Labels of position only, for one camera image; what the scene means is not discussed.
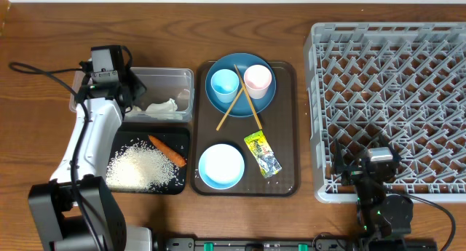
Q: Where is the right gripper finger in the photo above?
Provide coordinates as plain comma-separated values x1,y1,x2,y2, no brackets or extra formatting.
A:
333,139,345,173
378,134,401,160

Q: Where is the wooden chopstick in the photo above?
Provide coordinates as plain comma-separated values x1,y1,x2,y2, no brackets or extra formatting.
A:
234,64,263,130
216,88,244,131

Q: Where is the light blue cup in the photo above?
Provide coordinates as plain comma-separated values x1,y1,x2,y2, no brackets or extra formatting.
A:
210,69,240,103

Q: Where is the yellow green snack wrapper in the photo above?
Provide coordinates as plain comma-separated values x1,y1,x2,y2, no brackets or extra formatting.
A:
244,130,282,178

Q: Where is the light blue bowl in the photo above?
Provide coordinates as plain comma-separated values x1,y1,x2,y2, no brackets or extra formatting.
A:
198,143,245,190

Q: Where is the right wooden chopstick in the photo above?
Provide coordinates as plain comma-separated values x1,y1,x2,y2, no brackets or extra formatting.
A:
234,64,263,130

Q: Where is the black plastic tray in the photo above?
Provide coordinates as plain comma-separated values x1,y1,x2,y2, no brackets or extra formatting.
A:
108,123,190,195

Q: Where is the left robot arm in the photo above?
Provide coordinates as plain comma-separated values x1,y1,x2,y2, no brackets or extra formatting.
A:
28,45,155,250

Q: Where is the brown serving tray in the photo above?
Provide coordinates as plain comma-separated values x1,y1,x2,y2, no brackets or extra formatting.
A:
189,61,300,196

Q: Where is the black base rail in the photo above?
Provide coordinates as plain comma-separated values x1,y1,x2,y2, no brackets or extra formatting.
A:
156,237,438,251

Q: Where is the left wooden chopstick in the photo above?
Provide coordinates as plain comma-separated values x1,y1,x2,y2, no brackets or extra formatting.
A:
216,88,244,131

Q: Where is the clear plastic bin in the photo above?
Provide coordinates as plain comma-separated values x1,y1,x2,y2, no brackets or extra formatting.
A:
68,66,195,124

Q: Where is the grey dishwasher rack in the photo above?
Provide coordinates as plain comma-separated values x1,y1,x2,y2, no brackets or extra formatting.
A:
304,22,465,204

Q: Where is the pink cup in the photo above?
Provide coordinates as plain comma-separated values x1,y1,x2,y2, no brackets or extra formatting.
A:
244,65,272,99

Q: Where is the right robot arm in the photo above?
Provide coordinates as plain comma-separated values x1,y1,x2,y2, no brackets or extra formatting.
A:
333,135,414,250

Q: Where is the orange carrot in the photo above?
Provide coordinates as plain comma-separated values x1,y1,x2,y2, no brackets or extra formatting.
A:
148,135,186,167

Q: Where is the pile of white rice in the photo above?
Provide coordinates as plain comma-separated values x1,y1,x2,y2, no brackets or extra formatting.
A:
106,140,185,193

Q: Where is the white tissue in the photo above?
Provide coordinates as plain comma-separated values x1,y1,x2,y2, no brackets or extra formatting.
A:
132,98,178,113

